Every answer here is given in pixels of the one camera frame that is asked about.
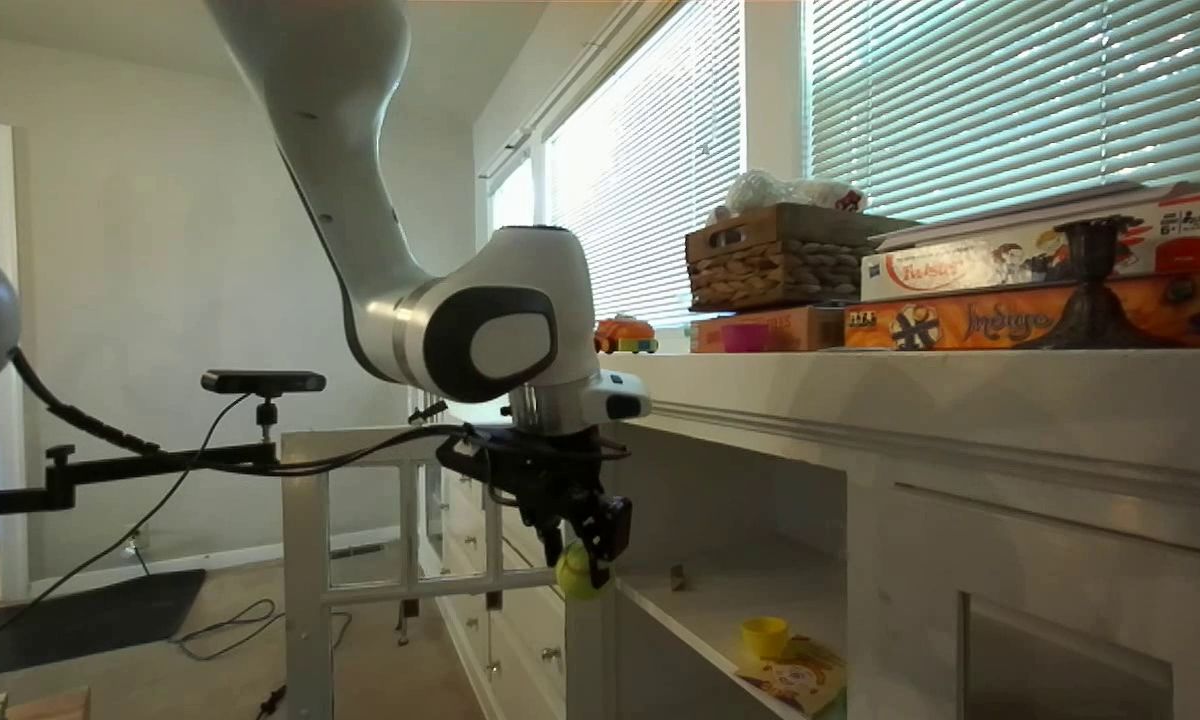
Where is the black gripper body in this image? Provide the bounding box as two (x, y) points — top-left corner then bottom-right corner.
(493, 455), (629, 528)

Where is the yellow-green tennis ball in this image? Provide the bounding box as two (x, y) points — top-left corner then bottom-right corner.
(553, 537), (606, 610)

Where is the white lower cabinet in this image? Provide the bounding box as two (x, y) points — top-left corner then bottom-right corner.
(417, 455), (573, 720)

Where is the white cabinet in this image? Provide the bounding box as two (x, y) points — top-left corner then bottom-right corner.
(563, 348), (1200, 720)
(417, 455), (573, 720)

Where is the orange toy truck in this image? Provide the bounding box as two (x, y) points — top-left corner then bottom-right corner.
(590, 312), (659, 360)

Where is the yellow plastic cup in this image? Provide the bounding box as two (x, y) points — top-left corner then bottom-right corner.
(734, 611), (799, 669)

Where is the cartoon character card box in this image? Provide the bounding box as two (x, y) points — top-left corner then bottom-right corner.
(734, 635), (851, 720)

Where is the white cabinet door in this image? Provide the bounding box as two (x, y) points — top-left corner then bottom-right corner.
(277, 420), (606, 720)

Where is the brown woven basket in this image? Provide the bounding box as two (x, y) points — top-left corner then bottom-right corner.
(679, 201), (900, 317)

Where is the white tissue in basket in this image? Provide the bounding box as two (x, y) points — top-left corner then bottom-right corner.
(725, 169), (871, 219)

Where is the orange board game box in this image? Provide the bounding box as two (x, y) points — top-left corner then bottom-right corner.
(839, 273), (1200, 355)

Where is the white board game box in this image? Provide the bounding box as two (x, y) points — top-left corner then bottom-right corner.
(855, 185), (1200, 305)

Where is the black floor mat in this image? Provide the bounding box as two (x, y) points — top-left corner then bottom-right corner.
(0, 570), (210, 685)

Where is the dark flower vase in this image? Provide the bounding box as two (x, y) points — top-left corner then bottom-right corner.
(1022, 216), (1170, 351)

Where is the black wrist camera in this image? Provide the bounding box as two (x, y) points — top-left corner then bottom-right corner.
(434, 425), (621, 472)

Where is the black stereo camera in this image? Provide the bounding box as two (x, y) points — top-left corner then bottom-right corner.
(195, 369), (330, 402)

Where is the black floor cable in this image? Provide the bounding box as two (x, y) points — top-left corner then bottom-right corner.
(171, 598), (359, 669)

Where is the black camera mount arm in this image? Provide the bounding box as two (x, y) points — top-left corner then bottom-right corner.
(0, 391), (286, 522)

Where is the thin black camera cable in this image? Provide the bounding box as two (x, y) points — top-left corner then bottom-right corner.
(0, 391), (253, 669)

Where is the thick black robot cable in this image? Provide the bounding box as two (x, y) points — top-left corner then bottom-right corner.
(0, 0), (475, 481)

